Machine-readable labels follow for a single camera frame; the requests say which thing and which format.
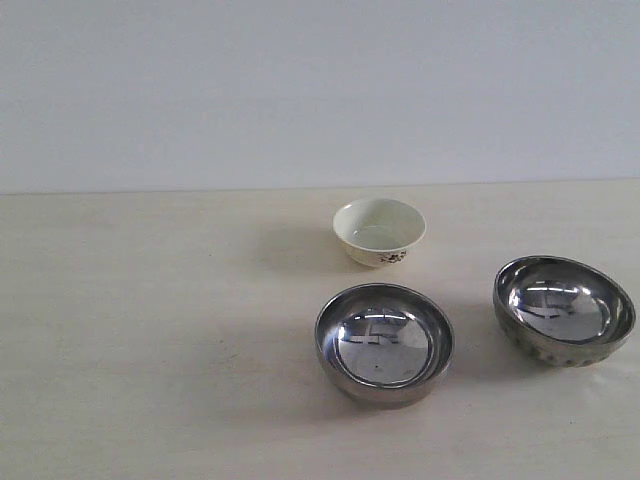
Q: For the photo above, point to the cream ceramic floral bowl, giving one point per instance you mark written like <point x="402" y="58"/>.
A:
<point x="376" y="232"/>

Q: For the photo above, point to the smooth stainless steel bowl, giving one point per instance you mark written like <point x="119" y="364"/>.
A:
<point x="384" y="346"/>

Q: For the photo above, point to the ribbed stainless steel bowl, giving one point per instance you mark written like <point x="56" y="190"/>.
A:
<point x="561" y="311"/>

